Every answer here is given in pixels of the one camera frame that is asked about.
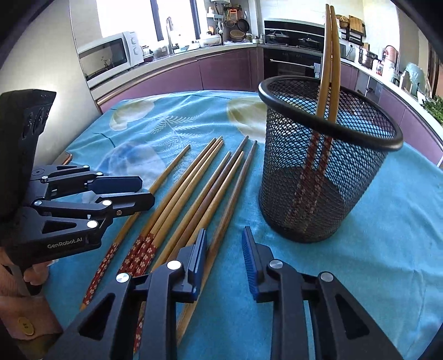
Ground black built-in oven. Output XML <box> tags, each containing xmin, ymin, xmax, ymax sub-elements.
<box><xmin>264</xmin><ymin>48</ymin><xmax>322</xmax><ymax>79</ymax></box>

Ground purple kitchen cabinets left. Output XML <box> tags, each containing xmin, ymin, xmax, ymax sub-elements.
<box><xmin>95</xmin><ymin>44</ymin><xmax>264</xmax><ymax>112</ymax></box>

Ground purple kitchen cabinets right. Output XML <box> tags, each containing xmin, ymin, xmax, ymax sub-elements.
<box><xmin>341</xmin><ymin>59</ymin><xmax>442</xmax><ymax>168</ymax></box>

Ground black wall shelf rack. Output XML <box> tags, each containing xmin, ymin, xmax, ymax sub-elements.
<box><xmin>336</xmin><ymin>15</ymin><xmax>366</xmax><ymax>46</ymax></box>

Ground dark wooden chopstick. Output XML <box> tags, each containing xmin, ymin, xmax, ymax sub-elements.
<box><xmin>161</xmin><ymin>136</ymin><xmax>249</xmax><ymax>263</ymax></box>
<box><xmin>147</xmin><ymin>146</ymin><xmax>231</xmax><ymax>271</ymax></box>
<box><xmin>176</xmin><ymin>141</ymin><xmax>257</xmax><ymax>345</ymax></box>

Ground green leafy vegetables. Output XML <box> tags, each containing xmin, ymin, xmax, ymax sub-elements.
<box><xmin>423</xmin><ymin>96</ymin><xmax>443</xmax><ymax>126</ymax></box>

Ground purple kitchen cabinets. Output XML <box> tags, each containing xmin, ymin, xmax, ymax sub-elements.
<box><xmin>95</xmin><ymin>44</ymin><xmax>264</xmax><ymax>112</ymax></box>
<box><xmin>341</xmin><ymin>59</ymin><xmax>442</xmax><ymax>168</ymax></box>

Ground mint green appliance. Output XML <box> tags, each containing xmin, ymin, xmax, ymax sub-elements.
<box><xmin>405</xmin><ymin>62</ymin><xmax>427</xmax><ymax>96</ymax></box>

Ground white microwave oven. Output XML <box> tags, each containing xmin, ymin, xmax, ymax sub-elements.
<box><xmin>77</xmin><ymin>32</ymin><xmax>143</xmax><ymax>89</ymax></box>

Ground person's left hand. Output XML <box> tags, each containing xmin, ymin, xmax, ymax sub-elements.
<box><xmin>1</xmin><ymin>248</ymin><xmax>50</xmax><ymax>297</ymax></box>

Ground black mesh utensil holder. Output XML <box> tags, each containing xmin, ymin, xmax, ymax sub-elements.
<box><xmin>258</xmin><ymin>76</ymin><xmax>403</xmax><ymax>244</ymax></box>

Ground pink kettle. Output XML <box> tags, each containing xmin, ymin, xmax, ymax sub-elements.
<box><xmin>382</xmin><ymin>45</ymin><xmax>399</xmax><ymax>70</ymax></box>

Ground silver stock pot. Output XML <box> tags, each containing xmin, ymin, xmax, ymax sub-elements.
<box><xmin>358</xmin><ymin>47</ymin><xmax>378</xmax><ymax>69</ymax></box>

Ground black range hood stove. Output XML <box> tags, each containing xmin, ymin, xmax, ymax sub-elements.
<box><xmin>264</xmin><ymin>19</ymin><xmax>324</xmax><ymax>52</ymax></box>

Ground blue floral tablecloth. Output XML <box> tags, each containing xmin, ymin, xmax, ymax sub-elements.
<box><xmin>68</xmin><ymin>91</ymin><xmax>442</xmax><ymax>359</ymax></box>

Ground wooden chopstick light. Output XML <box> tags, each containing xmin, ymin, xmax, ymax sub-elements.
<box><xmin>186</xmin><ymin>151</ymin><xmax>244</xmax><ymax>246</ymax></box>

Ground wooden chopstick red pattern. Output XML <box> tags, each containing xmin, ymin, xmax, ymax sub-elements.
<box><xmin>79</xmin><ymin>145</ymin><xmax>191</xmax><ymax>310</ymax></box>
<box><xmin>133</xmin><ymin>139</ymin><xmax>225</xmax><ymax>353</ymax></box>
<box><xmin>285</xmin><ymin>4</ymin><xmax>333</xmax><ymax>225</ymax></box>
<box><xmin>126</xmin><ymin>135</ymin><xmax>224</xmax><ymax>276</ymax></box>
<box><xmin>118</xmin><ymin>137</ymin><xmax>222</xmax><ymax>274</ymax></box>
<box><xmin>300</xmin><ymin>5</ymin><xmax>341</xmax><ymax>233</ymax></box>

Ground pink sleeve forearm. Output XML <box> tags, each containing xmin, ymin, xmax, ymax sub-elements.
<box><xmin>1</xmin><ymin>295</ymin><xmax>63</xmax><ymax>359</ymax></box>

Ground kitchen faucet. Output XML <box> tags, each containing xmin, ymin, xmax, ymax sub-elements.
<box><xmin>166</xmin><ymin>17</ymin><xmax>178</xmax><ymax>55</ymax></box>

